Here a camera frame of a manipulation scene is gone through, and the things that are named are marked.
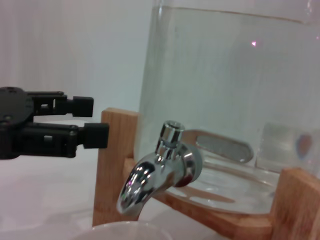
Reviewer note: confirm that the glass water dispenser jar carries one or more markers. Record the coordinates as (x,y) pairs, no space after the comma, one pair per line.
(225,87)

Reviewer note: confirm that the wooden dispenser stand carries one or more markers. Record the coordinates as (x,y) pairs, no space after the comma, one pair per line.
(115,150)

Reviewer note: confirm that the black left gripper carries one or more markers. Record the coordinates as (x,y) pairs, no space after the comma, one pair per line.
(12,110)

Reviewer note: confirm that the chrome faucet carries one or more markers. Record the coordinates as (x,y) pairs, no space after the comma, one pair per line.
(147,175)

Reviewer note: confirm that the red cup white inside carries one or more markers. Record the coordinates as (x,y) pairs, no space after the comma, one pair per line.
(130,231)

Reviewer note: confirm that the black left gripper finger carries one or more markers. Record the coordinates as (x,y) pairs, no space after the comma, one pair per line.
(95,135)

